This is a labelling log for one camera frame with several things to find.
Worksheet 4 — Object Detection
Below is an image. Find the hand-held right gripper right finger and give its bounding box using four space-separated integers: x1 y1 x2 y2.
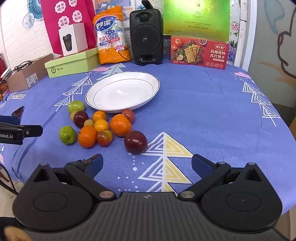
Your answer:
178 153 266 202

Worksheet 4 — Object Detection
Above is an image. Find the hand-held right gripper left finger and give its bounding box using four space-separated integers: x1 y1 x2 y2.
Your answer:
30 153 117 202

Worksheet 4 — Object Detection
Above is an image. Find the small blue paper fan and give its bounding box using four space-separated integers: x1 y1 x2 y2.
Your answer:
23 12 33 29

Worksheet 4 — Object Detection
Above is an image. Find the large dark red plum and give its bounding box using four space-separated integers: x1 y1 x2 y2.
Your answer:
124 130 148 155

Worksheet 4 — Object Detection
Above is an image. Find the black cable bundle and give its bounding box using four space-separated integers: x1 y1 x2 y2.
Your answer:
13 60 32 70

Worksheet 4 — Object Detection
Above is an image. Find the blue printed tablecloth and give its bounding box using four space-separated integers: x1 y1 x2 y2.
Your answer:
0 59 293 212

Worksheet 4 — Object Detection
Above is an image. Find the magenta paper bag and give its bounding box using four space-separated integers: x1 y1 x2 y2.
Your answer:
40 0 97 55

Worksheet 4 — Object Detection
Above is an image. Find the green shoe box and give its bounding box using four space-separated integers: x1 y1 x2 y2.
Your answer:
44 47 100 78

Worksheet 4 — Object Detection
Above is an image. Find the white box with cup print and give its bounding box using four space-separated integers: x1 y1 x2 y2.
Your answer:
58 23 88 57

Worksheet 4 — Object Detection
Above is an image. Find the small orange tangerine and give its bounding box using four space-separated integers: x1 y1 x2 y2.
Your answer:
92 110 107 123

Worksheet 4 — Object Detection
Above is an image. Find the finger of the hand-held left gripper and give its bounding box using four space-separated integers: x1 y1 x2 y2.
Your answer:
23 125 43 138
0 106 25 125

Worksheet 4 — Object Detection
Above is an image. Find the large orange tangerine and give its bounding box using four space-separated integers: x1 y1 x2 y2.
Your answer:
110 114 132 137

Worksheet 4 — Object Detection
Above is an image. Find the black speaker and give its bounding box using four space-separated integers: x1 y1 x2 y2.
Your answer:
129 0 164 66

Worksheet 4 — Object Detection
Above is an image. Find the small dark purple plum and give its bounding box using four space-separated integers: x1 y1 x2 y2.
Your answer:
73 111 89 128

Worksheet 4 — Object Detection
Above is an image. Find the brown cardboard box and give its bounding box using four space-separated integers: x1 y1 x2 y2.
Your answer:
7 54 54 90

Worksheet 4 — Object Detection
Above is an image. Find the white frame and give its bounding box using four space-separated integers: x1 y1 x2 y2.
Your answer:
233 0 267 70

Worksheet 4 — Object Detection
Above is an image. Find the orange paper cup pack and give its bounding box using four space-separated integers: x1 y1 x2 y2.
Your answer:
92 6 131 65

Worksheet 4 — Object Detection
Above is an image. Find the red-green apple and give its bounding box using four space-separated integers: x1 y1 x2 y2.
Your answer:
96 130 114 147

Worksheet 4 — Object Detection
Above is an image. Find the green plum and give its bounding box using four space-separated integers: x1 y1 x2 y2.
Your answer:
59 126 76 145
68 101 85 114

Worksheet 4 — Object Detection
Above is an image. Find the red cracker box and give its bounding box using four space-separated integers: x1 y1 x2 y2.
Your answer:
170 35 229 70

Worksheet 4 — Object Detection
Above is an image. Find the green gold gift box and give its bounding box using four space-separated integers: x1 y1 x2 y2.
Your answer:
163 0 231 42

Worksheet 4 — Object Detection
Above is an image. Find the small yellow-orange tangerine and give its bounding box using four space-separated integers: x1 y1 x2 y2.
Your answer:
94 119 110 132

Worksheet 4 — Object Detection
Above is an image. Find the large blue paper fan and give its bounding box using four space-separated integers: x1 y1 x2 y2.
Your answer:
27 0 42 11

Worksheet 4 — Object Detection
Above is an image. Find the black speaker cable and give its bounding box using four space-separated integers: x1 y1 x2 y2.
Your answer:
117 45 133 62

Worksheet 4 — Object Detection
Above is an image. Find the medium orange tangerine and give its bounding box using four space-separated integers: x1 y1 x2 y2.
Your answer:
78 126 97 149

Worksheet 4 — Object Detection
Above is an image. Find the white oval plate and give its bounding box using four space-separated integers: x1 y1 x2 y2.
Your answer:
85 71 160 113

